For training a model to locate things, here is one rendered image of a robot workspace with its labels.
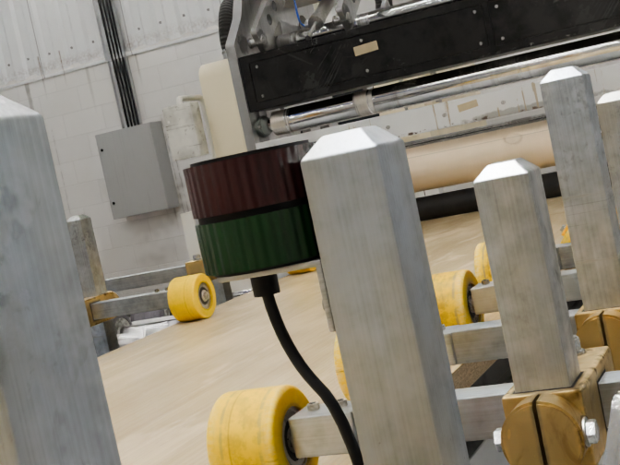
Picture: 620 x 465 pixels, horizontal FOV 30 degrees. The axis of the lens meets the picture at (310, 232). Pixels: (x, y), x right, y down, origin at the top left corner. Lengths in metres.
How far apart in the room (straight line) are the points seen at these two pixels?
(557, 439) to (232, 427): 0.25
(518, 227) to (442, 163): 2.43
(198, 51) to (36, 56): 1.76
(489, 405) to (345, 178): 0.34
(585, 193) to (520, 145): 2.13
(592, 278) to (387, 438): 0.50
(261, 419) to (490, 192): 0.24
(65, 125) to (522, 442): 10.72
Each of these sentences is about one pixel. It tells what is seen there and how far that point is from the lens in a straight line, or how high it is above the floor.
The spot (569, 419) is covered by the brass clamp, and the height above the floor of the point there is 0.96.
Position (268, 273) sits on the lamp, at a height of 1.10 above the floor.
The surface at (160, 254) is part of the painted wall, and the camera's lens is 10.94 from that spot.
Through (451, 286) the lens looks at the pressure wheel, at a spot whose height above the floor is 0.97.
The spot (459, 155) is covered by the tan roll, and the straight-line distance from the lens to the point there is 3.12.
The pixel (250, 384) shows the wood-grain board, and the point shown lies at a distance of 1.33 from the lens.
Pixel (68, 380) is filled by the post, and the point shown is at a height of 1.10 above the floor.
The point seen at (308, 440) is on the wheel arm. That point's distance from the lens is 0.83.
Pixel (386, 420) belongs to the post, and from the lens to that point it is 0.49.
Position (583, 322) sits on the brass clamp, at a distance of 0.97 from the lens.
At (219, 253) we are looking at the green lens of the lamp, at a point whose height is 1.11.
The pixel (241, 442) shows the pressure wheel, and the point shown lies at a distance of 0.83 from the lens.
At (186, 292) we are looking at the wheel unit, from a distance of 2.02.
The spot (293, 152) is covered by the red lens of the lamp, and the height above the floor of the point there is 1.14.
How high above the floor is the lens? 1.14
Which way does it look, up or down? 4 degrees down
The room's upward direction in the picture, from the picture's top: 12 degrees counter-clockwise
